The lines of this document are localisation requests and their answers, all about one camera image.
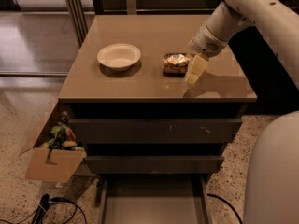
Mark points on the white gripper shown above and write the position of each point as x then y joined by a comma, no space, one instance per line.
206,43

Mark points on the orange soda can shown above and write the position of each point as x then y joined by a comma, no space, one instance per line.
176,63

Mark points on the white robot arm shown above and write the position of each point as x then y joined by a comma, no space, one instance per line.
272,188

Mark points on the grey top drawer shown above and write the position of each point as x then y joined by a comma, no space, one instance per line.
155,131

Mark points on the grey drawer cabinet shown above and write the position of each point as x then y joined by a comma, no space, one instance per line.
92,91

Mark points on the grey middle drawer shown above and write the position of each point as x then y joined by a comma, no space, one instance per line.
154,164

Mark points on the grey open bottom drawer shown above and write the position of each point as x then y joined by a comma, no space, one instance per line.
154,199

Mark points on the white paper bowl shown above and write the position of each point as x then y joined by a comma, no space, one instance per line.
119,57

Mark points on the snack items in box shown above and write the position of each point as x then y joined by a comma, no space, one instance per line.
62,136

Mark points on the cardboard box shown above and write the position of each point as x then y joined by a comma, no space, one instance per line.
51,165

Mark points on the black power strip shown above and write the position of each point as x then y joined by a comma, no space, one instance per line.
42,208

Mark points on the metal railing frame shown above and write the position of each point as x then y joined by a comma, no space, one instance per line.
75,8

